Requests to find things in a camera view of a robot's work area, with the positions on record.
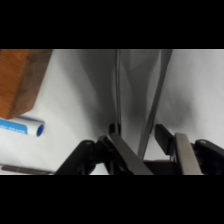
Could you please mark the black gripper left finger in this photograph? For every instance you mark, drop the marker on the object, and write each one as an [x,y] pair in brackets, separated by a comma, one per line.
[116,153]

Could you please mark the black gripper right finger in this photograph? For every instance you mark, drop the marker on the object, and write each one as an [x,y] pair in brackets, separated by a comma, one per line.
[185,153]

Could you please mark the silver metal tongs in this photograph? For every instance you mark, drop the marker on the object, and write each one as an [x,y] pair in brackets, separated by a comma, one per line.
[156,96]

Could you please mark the dark red marker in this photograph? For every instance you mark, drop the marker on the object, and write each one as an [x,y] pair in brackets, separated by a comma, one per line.
[23,170]

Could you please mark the blue white marker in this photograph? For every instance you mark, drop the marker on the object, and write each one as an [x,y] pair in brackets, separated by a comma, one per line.
[20,126]

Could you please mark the brown wooden block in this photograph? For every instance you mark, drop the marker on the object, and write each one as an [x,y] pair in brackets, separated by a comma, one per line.
[20,80]

